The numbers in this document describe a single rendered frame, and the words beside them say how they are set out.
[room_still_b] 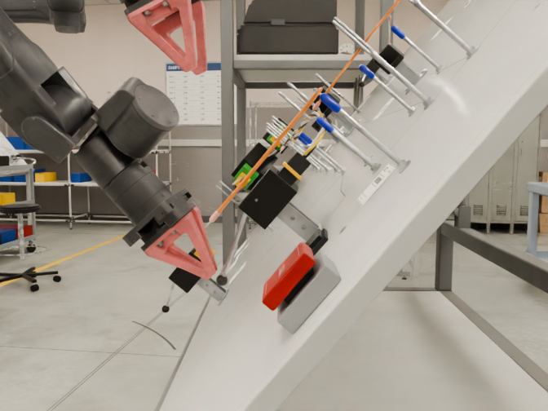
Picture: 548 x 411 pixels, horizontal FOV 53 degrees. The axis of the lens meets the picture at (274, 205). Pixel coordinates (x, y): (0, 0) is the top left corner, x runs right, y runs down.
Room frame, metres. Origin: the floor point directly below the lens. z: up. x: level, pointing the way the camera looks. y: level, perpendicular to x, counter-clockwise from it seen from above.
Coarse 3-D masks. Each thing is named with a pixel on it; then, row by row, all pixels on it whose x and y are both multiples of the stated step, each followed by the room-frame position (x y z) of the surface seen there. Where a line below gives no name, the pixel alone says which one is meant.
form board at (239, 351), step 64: (512, 0) 0.66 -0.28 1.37; (448, 64) 0.72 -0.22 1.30; (512, 64) 0.44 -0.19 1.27; (384, 128) 0.79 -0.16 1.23; (448, 128) 0.47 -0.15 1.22; (512, 128) 0.36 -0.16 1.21; (320, 192) 0.88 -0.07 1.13; (384, 192) 0.49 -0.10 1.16; (448, 192) 0.36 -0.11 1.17; (256, 256) 1.00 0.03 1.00; (384, 256) 0.36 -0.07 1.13; (256, 320) 0.56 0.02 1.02; (320, 320) 0.37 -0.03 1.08; (192, 384) 0.60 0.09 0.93; (256, 384) 0.38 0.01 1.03
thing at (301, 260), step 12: (300, 252) 0.41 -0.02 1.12; (288, 264) 0.42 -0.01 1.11; (300, 264) 0.40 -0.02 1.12; (312, 264) 0.40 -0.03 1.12; (276, 276) 0.42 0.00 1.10; (288, 276) 0.40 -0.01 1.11; (300, 276) 0.40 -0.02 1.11; (264, 288) 0.43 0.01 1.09; (276, 288) 0.40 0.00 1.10; (288, 288) 0.40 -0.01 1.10; (300, 288) 0.41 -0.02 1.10; (264, 300) 0.40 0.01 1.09; (276, 300) 0.40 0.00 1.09; (288, 300) 0.41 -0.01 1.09
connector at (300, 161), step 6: (294, 156) 0.61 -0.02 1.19; (300, 156) 0.61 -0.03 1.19; (288, 162) 0.61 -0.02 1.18; (294, 162) 0.61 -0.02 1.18; (300, 162) 0.61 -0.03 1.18; (306, 162) 0.61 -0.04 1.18; (282, 168) 0.62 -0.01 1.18; (294, 168) 0.61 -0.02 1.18; (300, 168) 0.61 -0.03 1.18; (306, 168) 0.61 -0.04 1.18; (276, 174) 0.63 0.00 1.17; (282, 174) 0.61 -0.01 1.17; (288, 174) 0.61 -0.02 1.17; (300, 174) 0.61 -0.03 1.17; (288, 180) 0.61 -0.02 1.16; (294, 180) 0.61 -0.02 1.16
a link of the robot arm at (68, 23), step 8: (48, 0) 0.90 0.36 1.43; (56, 0) 0.89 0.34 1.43; (64, 0) 0.89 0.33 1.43; (72, 0) 0.89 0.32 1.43; (80, 0) 0.90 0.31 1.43; (56, 8) 0.92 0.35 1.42; (64, 8) 0.92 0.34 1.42; (72, 8) 0.93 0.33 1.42; (80, 8) 0.93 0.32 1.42; (56, 16) 0.93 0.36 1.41; (64, 16) 0.93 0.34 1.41; (72, 16) 0.94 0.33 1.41; (56, 24) 0.93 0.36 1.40; (64, 24) 0.93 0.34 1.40; (72, 24) 0.94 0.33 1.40; (64, 32) 0.99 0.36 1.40; (72, 32) 0.99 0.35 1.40
